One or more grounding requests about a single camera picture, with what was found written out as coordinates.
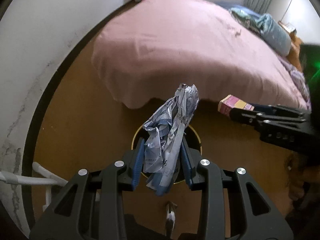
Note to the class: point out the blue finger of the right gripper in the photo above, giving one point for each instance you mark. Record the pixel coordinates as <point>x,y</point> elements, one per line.
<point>255,118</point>
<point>276,110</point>

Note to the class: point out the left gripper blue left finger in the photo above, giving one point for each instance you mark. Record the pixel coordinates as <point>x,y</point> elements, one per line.
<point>138,163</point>

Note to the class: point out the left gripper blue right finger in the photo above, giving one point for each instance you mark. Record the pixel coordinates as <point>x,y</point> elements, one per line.
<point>186,164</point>

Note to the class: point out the blue white wrapper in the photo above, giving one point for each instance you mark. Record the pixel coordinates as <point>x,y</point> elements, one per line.
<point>166,129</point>

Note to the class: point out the small pink yellow box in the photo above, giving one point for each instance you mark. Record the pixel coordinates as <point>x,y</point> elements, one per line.
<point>230,102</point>

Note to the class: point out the small trash on floor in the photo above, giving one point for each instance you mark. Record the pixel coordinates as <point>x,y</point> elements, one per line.
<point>170,219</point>

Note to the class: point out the person's right hand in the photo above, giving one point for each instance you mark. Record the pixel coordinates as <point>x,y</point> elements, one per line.
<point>303,177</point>

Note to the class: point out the wooden bedside table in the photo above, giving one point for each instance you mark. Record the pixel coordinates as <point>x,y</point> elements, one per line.
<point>293,56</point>

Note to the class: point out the right phone with green light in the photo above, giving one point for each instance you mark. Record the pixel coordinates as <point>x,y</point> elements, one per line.
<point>309,57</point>

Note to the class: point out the light blue pillow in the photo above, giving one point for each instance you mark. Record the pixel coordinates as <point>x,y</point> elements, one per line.
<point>274,35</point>

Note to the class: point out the teal patterned blanket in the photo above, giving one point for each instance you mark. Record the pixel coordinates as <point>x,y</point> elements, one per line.
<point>246,18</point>

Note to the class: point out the pink bed blanket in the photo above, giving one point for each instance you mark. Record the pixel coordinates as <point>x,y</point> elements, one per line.
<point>149,50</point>

